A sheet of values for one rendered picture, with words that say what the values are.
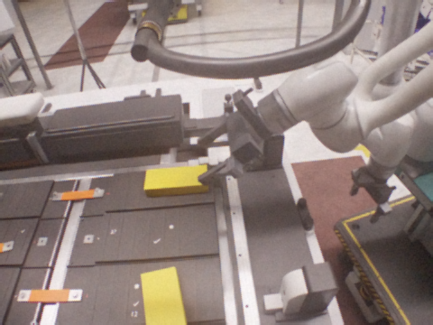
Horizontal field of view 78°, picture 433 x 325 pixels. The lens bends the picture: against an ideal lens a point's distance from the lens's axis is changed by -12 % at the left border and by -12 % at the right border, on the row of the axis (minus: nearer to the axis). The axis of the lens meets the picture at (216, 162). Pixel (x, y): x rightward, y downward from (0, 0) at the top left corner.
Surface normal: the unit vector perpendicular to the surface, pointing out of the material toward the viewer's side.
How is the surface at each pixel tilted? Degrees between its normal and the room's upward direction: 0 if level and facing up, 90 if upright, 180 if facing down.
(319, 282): 0
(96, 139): 90
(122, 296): 0
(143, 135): 90
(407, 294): 0
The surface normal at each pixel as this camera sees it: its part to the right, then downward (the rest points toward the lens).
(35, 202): -0.07, -0.72
